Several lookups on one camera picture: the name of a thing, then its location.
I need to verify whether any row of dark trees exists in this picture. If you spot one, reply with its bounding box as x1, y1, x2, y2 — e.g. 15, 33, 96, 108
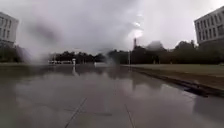
0, 39, 224, 66

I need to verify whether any lamp pole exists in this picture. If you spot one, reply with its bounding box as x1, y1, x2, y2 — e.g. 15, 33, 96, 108
128, 49, 132, 66

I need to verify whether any tall thin tower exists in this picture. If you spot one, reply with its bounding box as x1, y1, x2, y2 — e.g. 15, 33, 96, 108
133, 37, 138, 50

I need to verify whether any grey building with grid windows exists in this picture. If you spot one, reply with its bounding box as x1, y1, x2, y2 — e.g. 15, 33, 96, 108
194, 5, 224, 46

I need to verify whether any wet grey paved plaza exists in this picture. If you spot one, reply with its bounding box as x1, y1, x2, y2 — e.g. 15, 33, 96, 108
0, 63, 224, 128

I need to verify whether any low stone kerb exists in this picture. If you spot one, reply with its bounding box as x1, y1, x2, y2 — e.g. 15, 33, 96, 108
121, 65, 224, 98

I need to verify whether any grass bed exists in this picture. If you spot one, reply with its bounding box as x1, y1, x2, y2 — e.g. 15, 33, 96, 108
124, 63, 224, 91

